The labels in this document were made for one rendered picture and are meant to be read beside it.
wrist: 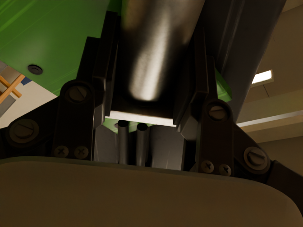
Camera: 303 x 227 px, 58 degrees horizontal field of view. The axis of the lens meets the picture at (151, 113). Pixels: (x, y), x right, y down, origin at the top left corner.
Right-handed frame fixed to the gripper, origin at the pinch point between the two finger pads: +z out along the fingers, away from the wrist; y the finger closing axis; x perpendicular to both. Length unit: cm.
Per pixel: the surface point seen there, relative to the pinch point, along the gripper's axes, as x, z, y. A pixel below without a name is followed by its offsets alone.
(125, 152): -14.3, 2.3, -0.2
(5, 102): -453, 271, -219
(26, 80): -482, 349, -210
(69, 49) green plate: -3.6, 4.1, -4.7
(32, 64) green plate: -5.5, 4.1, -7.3
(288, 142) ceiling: -322, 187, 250
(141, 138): -11.5, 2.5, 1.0
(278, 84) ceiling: -347, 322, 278
